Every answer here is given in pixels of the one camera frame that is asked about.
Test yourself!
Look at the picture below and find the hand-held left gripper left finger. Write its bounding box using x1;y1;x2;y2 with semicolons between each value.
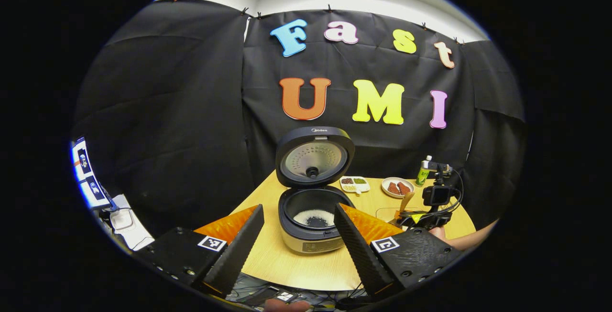
139;204;265;299

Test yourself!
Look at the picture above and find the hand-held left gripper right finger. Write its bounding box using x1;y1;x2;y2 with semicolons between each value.
334;203;463;301

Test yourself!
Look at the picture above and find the dark grey rice cooker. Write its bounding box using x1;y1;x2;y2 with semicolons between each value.
275;126;357;255

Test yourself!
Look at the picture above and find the green tea bottle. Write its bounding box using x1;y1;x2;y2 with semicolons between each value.
415;155;433;187

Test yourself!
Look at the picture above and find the white side desk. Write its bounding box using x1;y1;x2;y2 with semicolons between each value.
98;194;155;252

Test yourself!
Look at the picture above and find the white round plate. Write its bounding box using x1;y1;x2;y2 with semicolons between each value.
381;177;415;199

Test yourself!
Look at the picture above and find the black backdrop cloth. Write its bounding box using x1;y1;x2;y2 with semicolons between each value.
72;0;527;236

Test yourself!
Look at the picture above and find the white divided bean dish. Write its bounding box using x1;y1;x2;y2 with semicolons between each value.
339;176;371;195

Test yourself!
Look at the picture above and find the computer monitor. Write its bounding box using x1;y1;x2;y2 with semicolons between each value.
71;137;113;210

